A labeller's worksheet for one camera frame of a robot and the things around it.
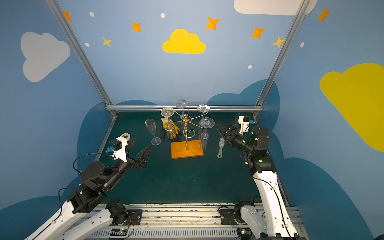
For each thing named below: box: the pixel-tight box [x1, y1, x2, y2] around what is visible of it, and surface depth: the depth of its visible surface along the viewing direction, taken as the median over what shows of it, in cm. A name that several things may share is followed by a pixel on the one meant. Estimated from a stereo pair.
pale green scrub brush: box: [217, 137, 225, 159], surface depth 103 cm
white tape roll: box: [120, 133, 131, 141], surface depth 109 cm
